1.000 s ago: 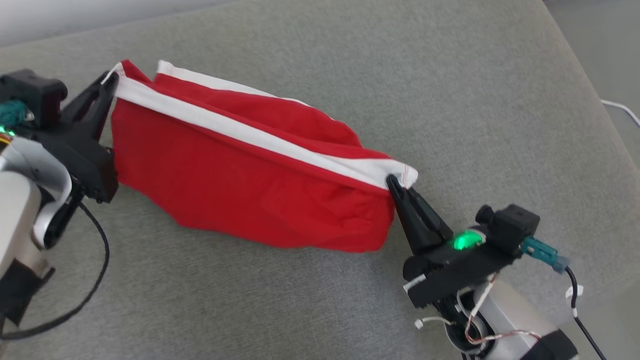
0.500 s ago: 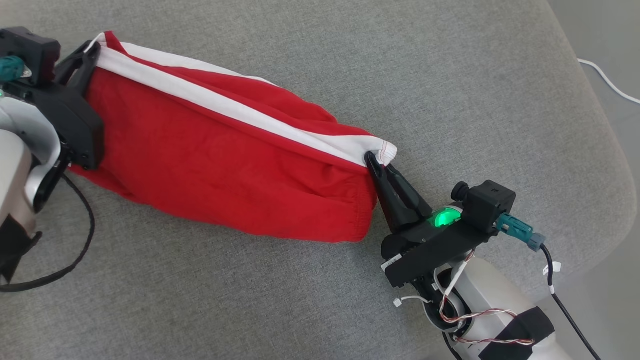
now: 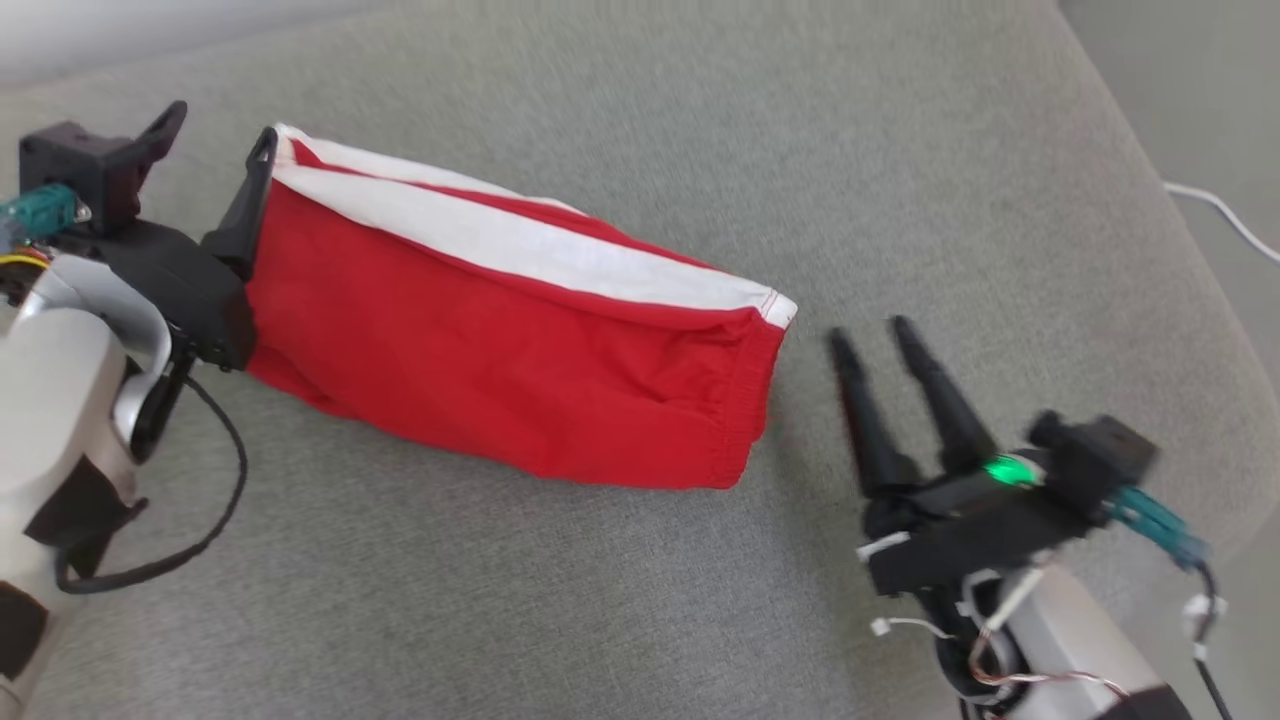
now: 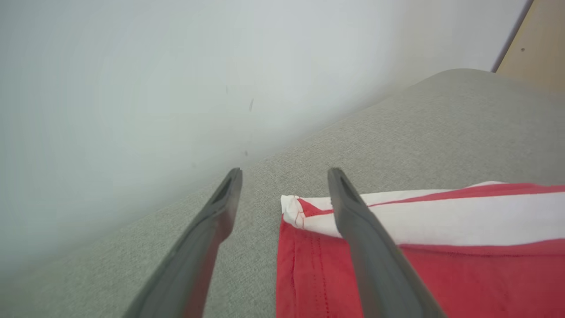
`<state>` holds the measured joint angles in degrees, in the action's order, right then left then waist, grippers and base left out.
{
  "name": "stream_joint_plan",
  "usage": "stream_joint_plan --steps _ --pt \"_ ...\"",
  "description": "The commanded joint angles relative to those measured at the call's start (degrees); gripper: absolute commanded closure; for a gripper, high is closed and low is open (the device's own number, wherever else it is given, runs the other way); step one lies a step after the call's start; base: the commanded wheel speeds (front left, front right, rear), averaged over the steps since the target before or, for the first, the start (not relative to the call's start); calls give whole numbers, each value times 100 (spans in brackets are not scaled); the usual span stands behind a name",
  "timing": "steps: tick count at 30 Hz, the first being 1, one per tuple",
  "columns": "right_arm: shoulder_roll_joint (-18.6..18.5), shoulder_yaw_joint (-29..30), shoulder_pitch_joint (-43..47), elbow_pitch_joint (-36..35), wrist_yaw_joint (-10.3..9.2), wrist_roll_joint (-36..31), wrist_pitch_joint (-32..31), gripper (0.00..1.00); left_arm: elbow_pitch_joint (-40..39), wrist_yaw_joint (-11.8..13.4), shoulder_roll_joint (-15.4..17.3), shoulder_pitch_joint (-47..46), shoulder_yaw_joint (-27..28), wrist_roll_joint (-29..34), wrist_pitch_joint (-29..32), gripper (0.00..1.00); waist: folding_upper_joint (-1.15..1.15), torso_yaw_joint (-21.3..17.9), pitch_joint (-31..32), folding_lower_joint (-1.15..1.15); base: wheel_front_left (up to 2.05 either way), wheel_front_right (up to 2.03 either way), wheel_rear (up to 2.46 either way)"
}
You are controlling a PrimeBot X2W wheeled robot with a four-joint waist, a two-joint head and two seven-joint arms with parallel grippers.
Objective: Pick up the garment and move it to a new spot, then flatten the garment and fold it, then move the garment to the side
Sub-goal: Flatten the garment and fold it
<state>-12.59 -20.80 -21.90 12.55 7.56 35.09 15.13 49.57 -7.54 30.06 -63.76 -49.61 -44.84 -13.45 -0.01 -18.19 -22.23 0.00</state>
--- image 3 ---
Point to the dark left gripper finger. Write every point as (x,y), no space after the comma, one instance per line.
(155,140)
(245,210)

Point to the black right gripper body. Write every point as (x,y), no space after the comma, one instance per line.
(970,520)

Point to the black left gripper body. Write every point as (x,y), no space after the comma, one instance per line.
(190,290)

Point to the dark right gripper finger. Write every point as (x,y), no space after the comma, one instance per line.
(950,410)
(872,430)

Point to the red shorts with white stripe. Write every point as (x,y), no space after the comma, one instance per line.
(500,380)

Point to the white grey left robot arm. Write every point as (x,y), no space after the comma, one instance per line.
(50,400)

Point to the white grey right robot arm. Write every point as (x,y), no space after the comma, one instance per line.
(1080,640)

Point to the grey fabric sofa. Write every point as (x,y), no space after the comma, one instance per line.
(640,600)

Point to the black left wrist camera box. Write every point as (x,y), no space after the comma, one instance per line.
(85,170)

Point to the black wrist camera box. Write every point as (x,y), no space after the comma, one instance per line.
(85,170)
(1095,460)

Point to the teal left camera connector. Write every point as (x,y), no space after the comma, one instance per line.
(40,212)

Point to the teal camera connector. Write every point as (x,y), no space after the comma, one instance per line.
(40,212)
(1155,520)

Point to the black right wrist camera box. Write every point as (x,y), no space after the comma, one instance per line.
(1095,460)

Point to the teal right camera connector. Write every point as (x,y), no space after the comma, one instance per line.
(1155,520)

